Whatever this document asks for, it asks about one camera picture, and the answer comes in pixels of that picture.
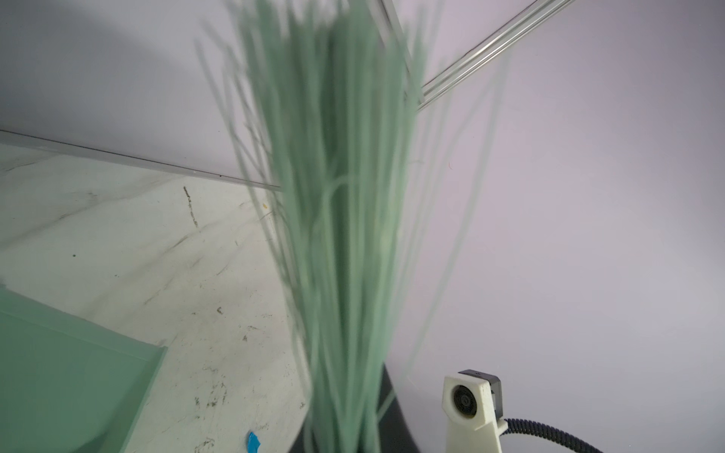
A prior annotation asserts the green hand brush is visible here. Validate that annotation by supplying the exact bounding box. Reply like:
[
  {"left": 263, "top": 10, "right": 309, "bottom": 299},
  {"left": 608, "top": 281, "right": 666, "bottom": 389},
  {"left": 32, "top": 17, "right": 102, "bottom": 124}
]
[{"left": 206, "top": 1, "right": 443, "bottom": 452}]

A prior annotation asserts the green plastic dustpan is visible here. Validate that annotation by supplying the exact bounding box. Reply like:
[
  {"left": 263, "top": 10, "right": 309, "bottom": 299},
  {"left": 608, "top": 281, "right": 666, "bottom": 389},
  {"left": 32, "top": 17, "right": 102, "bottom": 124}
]
[{"left": 1, "top": 289, "right": 167, "bottom": 452}]

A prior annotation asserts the robot right arm white black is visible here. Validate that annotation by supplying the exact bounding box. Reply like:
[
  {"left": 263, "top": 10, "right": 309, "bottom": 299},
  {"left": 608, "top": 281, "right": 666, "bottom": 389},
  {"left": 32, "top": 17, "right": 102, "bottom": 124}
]
[{"left": 290, "top": 362, "right": 596, "bottom": 452}]

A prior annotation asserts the paper scraps cluster near brush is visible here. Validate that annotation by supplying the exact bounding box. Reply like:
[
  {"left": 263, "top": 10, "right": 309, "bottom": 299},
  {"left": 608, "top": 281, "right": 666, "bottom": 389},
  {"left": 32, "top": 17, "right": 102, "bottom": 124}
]
[{"left": 245, "top": 431, "right": 261, "bottom": 453}]

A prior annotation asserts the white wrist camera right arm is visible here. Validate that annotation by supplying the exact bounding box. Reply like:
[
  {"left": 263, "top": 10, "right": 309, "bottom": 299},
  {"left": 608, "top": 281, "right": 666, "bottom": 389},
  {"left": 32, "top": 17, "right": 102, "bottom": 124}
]
[{"left": 442, "top": 369, "right": 508, "bottom": 453}]

